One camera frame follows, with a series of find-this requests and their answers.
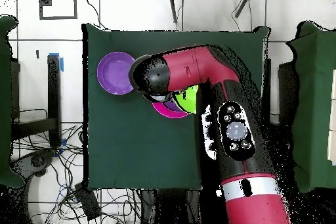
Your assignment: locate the black floor stand base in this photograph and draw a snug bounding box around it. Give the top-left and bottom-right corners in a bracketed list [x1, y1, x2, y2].
[10, 148, 56, 179]

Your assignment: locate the black stand with blue tape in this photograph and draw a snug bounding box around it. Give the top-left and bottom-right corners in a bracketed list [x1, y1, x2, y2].
[11, 52, 65, 148]

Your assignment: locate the black power box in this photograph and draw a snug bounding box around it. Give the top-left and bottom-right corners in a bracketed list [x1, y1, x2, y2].
[73, 182, 102, 221]

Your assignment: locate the large pink bowl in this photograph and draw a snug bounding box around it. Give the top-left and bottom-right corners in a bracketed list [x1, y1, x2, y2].
[151, 101, 191, 120]

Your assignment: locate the large green bowl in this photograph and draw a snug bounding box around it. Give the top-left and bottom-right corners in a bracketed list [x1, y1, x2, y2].
[172, 83, 200, 115]

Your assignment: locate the dark green tablecloth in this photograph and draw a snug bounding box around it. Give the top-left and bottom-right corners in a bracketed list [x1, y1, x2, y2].
[81, 22, 271, 192]

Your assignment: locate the green covered side table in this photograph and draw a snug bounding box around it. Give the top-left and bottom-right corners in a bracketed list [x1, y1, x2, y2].
[0, 14, 26, 189]
[284, 20, 336, 194]

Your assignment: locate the purple bowl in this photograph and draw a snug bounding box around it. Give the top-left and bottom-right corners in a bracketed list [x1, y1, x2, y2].
[163, 99, 184, 113]
[96, 51, 137, 95]

